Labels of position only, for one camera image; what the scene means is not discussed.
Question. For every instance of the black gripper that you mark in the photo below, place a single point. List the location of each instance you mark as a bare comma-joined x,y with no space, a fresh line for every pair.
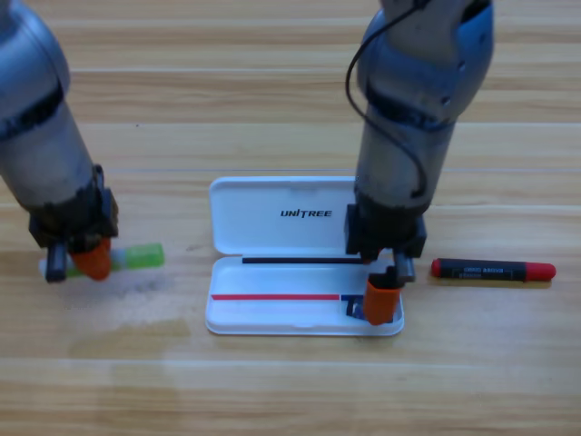
386,231
77,218

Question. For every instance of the dark blue eraser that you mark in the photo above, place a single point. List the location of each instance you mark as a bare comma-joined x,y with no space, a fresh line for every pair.
353,310

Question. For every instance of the green white highlighter pen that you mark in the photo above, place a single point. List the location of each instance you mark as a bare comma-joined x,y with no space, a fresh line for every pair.
145,255

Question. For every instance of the black marker with red cap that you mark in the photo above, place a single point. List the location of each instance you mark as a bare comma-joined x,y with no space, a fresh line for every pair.
481,271

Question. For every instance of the white Unitree pencil case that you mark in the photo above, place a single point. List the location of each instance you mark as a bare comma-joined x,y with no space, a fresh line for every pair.
272,281

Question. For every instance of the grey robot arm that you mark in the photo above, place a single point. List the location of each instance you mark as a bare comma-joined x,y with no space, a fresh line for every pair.
408,91
36,136

